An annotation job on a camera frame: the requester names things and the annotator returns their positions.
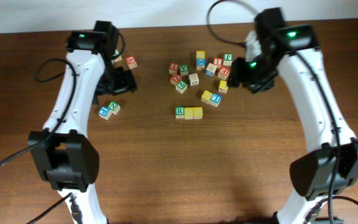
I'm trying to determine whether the green N letter block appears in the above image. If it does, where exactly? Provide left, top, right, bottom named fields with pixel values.
left=108, top=101, right=121, bottom=115

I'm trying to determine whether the blue 1 number block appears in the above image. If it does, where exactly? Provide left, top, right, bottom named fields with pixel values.
left=209, top=93, right=222, bottom=107

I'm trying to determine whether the red Y letter block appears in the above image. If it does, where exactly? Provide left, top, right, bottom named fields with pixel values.
left=168, top=63, right=179, bottom=75

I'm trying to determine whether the green J letter block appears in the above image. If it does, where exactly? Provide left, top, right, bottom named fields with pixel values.
left=223, top=54, right=233, bottom=66

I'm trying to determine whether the yellow S block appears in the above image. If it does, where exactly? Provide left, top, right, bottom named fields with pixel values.
left=184, top=107, right=194, bottom=119

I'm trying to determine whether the yellow block far right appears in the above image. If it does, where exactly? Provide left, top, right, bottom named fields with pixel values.
left=218, top=80, right=228, bottom=93

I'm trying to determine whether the blue P letter block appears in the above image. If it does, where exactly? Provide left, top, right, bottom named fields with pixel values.
left=98, top=106, right=112, bottom=120

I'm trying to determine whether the green Z letter block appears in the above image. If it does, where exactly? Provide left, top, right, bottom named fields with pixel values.
left=175, top=80, right=188, bottom=93

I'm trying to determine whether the red A letter block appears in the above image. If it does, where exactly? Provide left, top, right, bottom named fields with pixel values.
left=125, top=55, right=137, bottom=69

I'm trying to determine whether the red E letter block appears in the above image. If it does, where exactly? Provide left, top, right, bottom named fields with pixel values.
left=218, top=67, right=230, bottom=80

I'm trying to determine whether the green R letter block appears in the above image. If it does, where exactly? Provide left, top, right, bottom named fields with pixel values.
left=175, top=107, right=185, bottom=119

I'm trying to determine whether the red I letter block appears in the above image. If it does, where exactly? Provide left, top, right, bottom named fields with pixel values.
left=213, top=57, right=223, bottom=68

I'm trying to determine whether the green L letter block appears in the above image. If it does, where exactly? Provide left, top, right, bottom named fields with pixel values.
left=113, top=49, right=122, bottom=62

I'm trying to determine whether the blue X letter block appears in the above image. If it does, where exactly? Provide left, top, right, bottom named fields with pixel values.
left=196, top=58, right=206, bottom=70

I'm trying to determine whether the red Q letter block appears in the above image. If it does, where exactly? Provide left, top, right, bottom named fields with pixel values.
left=170, top=74, right=181, bottom=86

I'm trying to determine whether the yellow block top right cluster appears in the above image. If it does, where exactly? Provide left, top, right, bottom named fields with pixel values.
left=196, top=50, right=206, bottom=59

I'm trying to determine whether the yellow lone block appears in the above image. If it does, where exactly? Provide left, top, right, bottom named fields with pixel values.
left=193, top=107, right=203, bottom=119

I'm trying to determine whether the green V letter block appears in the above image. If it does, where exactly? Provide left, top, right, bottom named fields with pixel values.
left=179, top=64, right=189, bottom=77

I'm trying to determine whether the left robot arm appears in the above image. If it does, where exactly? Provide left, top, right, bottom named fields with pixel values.
left=27, top=21, right=137, bottom=223

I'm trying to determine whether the blue edged wooden block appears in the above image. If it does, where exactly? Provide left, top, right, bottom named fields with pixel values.
left=205, top=63, right=217, bottom=77

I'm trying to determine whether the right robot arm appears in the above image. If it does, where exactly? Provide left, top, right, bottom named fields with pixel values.
left=228, top=7, right=358, bottom=223

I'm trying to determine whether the yellow block beside Z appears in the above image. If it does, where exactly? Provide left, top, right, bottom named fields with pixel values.
left=201, top=90, right=213, bottom=104

